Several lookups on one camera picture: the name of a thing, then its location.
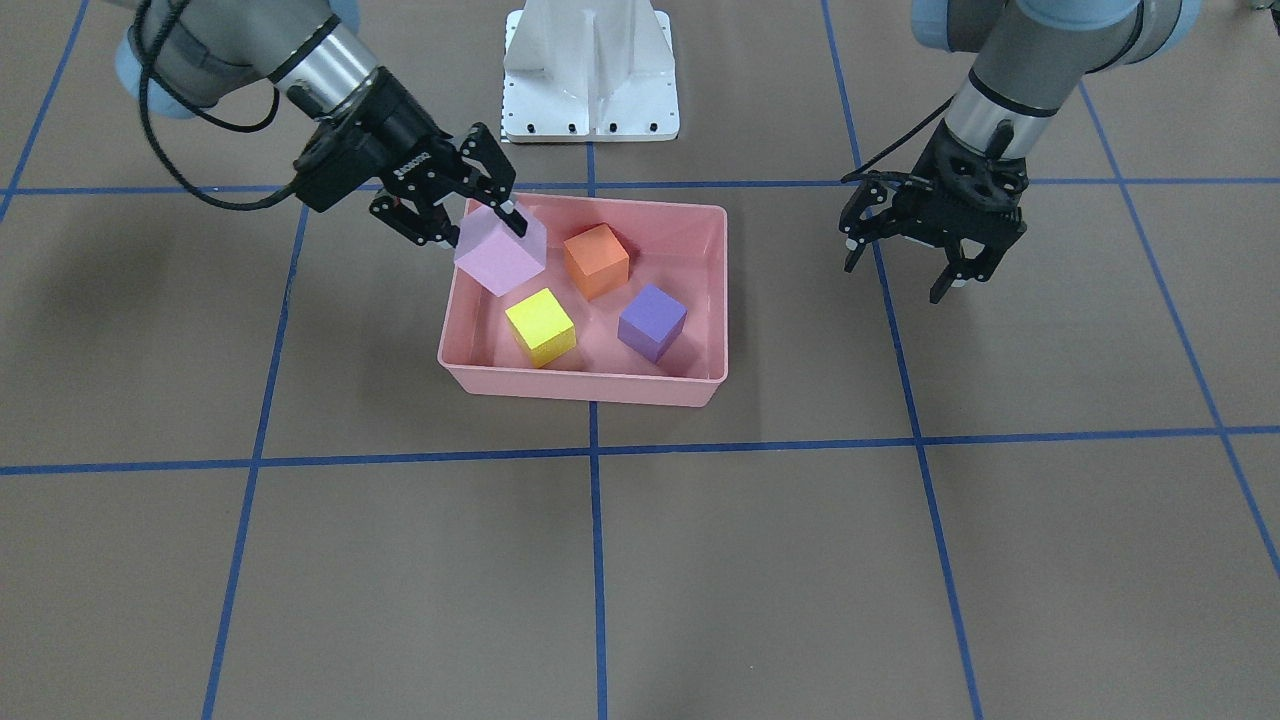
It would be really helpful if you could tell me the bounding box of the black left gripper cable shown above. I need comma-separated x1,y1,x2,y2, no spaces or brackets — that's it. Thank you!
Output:
840,94,959,184

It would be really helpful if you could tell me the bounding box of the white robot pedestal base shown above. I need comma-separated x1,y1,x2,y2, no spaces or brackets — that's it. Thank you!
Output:
500,1,681,143

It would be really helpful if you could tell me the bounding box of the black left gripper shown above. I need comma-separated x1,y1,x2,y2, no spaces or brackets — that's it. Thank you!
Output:
838,126,1030,304

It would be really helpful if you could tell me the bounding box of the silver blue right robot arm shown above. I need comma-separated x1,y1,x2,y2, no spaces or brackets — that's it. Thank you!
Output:
119,1,529,246

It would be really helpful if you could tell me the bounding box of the pink plastic bin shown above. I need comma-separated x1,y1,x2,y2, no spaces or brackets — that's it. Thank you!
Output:
436,193,730,407

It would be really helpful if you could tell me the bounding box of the yellow foam cube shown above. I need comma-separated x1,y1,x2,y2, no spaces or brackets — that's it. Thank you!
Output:
504,288,579,369

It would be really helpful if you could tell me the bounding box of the purple foam cube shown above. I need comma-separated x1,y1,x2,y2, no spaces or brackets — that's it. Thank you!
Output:
616,284,689,363

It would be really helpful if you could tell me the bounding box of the pink foam cube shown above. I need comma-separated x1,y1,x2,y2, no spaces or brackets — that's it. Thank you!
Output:
454,205,548,296

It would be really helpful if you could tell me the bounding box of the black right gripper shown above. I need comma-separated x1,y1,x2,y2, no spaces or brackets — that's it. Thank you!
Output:
292,68,529,249

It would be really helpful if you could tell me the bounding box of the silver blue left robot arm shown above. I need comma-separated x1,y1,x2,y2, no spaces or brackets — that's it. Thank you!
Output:
838,1,1201,304

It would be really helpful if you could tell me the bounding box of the orange foam cube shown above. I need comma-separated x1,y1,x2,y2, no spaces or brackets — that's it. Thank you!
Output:
563,224,631,301

